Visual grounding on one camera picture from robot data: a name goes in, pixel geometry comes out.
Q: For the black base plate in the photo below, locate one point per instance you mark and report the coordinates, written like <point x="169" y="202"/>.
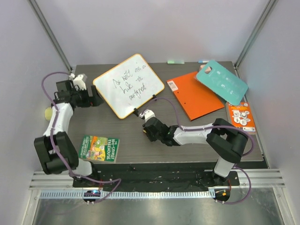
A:
<point x="157" y="177"/>

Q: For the slotted cable duct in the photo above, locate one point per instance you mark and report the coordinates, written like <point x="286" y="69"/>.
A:
<point x="87" y="194"/>

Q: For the teal plastic board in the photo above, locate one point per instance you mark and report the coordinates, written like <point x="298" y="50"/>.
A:
<point x="222" y="82"/>

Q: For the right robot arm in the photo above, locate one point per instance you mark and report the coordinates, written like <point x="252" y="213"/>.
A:
<point x="226" y="140"/>

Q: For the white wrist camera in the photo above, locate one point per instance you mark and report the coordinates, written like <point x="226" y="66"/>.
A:
<point x="146" y="115"/>
<point x="79" y="81"/>

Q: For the yellow framed whiteboard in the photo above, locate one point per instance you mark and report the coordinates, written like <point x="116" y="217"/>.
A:
<point x="128" y="85"/>

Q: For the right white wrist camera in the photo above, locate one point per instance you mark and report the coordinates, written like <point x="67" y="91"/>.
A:
<point x="146" y="115"/>

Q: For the green eraser block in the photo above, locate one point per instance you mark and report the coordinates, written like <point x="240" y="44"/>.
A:
<point x="175" y="62"/>

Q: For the pale yellow mug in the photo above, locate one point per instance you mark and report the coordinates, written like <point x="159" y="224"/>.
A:
<point x="48" y="113"/>

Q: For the orange paperback book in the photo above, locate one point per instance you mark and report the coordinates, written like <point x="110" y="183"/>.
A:
<point x="241" y="116"/>

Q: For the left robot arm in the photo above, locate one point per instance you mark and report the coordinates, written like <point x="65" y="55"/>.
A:
<point x="54" y="148"/>

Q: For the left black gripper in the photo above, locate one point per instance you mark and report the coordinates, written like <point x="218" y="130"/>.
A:
<point x="96" y="100"/>

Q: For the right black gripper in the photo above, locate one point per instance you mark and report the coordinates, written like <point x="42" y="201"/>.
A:
<point x="149" y="126"/>

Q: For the green treehouse book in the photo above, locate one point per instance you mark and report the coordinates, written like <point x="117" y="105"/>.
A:
<point x="99" y="149"/>

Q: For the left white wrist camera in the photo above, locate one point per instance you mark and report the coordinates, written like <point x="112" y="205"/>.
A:
<point x="79" y="81"/>

